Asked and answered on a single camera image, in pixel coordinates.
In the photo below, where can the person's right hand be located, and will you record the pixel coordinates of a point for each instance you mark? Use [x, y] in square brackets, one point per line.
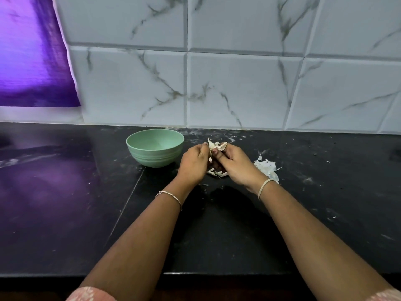
[241, 167]

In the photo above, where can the purple cloth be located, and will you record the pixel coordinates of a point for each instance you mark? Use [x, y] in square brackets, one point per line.
[31, 53]

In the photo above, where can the pile of white garlic peels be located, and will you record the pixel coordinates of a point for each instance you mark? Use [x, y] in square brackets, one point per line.
[266, 167]

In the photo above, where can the pink patterned left sleeve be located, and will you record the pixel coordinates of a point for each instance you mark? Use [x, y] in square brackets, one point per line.
[91, 294]

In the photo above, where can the garlic clove cluster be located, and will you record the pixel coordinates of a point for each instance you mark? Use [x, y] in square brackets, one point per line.
[217, 174]

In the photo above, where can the pink patterned right sleeve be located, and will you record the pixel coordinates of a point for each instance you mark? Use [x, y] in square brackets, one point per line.
[385, 295]

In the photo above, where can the pink patterned sleeve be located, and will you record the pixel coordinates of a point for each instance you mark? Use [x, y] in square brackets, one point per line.
[91, 294]
[385, 295]

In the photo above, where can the mint green bowl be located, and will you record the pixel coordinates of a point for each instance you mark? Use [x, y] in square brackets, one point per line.
[155, 146]

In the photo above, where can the person's left hand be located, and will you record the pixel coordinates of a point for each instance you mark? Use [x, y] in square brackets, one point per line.
[193, 165]

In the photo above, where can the white garlic bulb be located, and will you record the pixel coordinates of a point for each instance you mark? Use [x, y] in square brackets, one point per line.
[217, 146]

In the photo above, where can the person's right forearm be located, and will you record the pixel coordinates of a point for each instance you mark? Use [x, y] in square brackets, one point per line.
[323, 244]

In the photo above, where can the person's left forearm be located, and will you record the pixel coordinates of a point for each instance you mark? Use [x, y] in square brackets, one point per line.
[135, 241]

